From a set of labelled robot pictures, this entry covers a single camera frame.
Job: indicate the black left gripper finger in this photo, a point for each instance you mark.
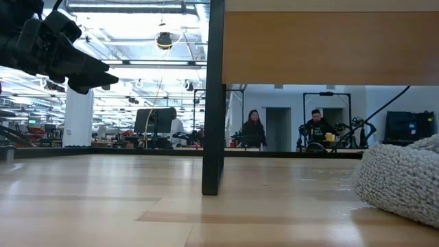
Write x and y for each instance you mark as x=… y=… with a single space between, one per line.
x=89 y=65
x=99 y=80

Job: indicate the black background robot arm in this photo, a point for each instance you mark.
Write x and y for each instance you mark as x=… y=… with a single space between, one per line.
x=302 y=137
x=192 y=137
x=236 y=139

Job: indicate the black shelf leg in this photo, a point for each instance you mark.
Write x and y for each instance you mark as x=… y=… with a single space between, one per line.
x=213 y=103

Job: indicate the white pillar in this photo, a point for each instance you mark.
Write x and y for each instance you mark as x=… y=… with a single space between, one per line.
x=78 y=120

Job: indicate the long ceiling light fixture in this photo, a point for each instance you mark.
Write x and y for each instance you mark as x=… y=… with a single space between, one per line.
x=154 y=62

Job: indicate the dark background monitor on stand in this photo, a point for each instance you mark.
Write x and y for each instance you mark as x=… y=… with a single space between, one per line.
x=152 y=120

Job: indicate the black ceiling dome device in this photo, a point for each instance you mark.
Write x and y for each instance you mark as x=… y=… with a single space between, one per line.
x=164 y=40

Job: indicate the person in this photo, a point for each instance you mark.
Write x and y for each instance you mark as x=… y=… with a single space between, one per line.
x=254 y=132
x=319 y=128
x=176 y=128

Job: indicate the yellow cup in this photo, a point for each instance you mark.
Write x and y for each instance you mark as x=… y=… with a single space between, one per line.
x=330 y=137

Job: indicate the grey terry cloth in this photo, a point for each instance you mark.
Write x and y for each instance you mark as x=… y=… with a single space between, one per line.
x=401 y=178

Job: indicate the black aluminium table frame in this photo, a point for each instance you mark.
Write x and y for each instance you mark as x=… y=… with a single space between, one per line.
x=137 y=152

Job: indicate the small grey metal post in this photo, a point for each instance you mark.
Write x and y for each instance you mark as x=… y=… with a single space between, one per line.
x=9 y=153

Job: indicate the black metal frame stand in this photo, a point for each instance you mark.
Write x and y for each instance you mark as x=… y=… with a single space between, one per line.
x=304 y=109
x=236 y=103

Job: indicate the dark wall screen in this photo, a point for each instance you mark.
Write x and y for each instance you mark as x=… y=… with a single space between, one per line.
x=409 y=125

